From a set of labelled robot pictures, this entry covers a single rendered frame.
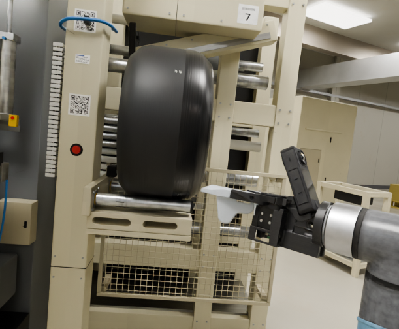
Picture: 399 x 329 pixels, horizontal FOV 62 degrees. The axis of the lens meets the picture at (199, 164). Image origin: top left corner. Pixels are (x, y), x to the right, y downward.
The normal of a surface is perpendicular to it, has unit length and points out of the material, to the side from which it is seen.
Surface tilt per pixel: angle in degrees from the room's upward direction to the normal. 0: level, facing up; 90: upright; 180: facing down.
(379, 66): 90
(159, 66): 50
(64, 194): 90
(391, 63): 90
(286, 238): 82
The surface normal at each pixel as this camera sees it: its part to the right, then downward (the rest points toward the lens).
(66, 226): 0.08, 0.10
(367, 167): 0.44, 0.13
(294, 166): -0.60, -0.18
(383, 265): -0.87, -0.05
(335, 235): -0.61, 0.07
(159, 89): 0.11, -0.26
